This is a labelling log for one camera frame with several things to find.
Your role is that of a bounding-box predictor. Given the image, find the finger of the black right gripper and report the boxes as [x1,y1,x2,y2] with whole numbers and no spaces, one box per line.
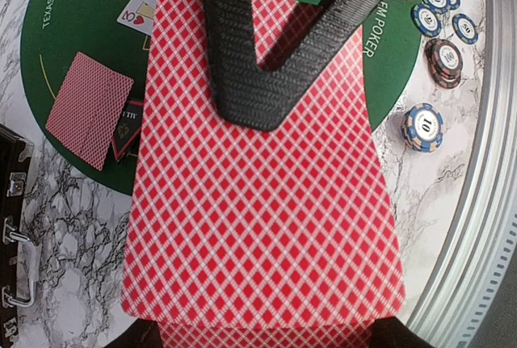
[203,0,380,132]

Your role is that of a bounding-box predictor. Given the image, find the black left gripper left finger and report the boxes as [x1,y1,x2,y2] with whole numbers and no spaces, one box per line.
[106,319,162,348]

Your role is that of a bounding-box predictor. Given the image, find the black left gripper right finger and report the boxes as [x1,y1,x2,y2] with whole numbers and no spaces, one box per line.
[373,317,428,348]

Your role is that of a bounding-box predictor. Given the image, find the teal chip stack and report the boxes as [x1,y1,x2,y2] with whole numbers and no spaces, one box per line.
[411,3,442,37]

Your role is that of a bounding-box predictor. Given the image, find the red striped card deck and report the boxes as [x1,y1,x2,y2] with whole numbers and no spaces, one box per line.
[121,0,406,347]

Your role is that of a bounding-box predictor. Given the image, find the red black chip stack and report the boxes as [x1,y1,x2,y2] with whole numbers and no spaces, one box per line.
[424,39,463,90]

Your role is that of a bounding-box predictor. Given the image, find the teal chip four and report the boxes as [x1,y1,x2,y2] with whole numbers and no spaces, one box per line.
[452,13,478,44]

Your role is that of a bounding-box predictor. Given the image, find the three of hearts card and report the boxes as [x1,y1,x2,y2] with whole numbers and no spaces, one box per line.
[117,0,154,36]

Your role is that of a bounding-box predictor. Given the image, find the white blue chip stack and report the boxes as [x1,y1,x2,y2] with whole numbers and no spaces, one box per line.
[401,103,444,153]

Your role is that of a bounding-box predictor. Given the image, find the red card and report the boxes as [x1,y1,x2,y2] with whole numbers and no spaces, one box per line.
[45,52,134,171]

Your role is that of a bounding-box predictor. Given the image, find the red triangle marker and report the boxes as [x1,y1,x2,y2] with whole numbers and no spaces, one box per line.
[111,99,144,161]

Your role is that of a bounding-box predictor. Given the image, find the round green poker mat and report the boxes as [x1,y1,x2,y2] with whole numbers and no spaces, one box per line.
[19,0,423,198]

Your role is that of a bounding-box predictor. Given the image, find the black poker chip case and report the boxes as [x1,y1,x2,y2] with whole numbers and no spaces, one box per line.
[1,125,40,347]

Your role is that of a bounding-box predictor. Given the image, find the front aluminium rail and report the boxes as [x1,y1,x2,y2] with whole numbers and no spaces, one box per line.
[407,0,516,347]

